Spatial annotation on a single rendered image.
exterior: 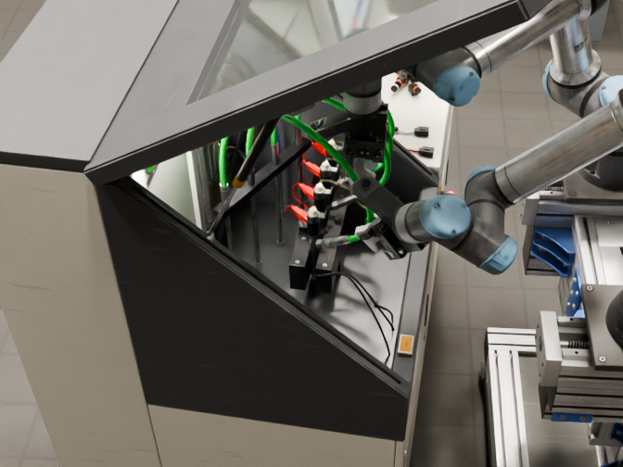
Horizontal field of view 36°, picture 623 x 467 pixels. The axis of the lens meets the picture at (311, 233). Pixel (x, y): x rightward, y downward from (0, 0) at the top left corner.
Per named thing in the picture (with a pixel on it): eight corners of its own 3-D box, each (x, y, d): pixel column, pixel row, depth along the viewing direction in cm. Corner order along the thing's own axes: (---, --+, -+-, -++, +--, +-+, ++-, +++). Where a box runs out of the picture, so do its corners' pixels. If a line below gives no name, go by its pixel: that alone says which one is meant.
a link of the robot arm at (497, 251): (521, 220, 175) (474, 190, 172) (521, 263, 167) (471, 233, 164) (493, 243, 180) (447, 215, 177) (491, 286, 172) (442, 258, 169)
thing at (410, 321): (406, 426, 210) (410, 382, 198) (387, 423, 210) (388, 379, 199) (434, 232, 253) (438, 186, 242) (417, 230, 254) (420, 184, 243)
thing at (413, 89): (427, 102, 263) (428, 85, 259) (388, 98, 264) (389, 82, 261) (435, 56, 279) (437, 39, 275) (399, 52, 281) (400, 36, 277)
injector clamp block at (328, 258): (332, 313, 228) (331, 269, 218) (290, 309, 230) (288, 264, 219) (354, 217, 252) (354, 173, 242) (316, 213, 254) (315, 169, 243)
